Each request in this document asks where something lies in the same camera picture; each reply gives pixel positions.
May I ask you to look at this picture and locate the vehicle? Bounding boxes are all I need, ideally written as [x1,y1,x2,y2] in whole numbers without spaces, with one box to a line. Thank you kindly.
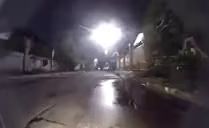
[101,64,112,72]

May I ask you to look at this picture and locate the bright street lamp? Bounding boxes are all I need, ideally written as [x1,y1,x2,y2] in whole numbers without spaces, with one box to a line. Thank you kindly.
[90,22,123,48]

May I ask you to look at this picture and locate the dark grey asphalt road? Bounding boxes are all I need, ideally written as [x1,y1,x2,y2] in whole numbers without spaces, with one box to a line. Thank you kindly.
[0,70,180,128]

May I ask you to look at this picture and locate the pole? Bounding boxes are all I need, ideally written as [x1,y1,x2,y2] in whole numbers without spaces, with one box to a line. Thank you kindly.
[50,48,56,72]
[23,35,32,74]

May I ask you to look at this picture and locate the broken concrete kerb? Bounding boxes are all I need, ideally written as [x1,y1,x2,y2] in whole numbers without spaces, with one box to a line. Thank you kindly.
[113,75,209,111]

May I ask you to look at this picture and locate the grey concrete sidewalk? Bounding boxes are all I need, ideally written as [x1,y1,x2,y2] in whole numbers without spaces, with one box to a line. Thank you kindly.
[115,69,209,128]

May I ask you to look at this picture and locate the low pale wall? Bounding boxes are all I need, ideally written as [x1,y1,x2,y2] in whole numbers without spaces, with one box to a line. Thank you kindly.
[0,31,61,75]

